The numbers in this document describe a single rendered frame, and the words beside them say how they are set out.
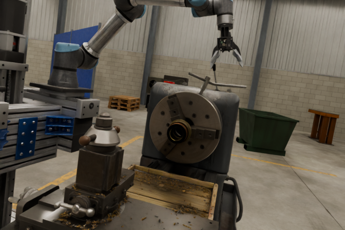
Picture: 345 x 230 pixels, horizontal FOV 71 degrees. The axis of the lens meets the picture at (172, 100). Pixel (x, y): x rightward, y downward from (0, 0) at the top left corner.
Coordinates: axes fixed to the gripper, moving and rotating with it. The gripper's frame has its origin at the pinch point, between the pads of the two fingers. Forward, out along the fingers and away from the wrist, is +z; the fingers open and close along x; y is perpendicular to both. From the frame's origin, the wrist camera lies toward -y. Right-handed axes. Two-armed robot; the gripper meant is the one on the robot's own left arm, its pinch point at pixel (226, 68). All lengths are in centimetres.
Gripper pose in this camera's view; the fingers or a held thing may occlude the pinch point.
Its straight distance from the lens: 121.5
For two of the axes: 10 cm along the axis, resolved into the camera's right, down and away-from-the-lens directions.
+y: -2.7, 0.5, -9.6
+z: 0.3, 10.0, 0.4
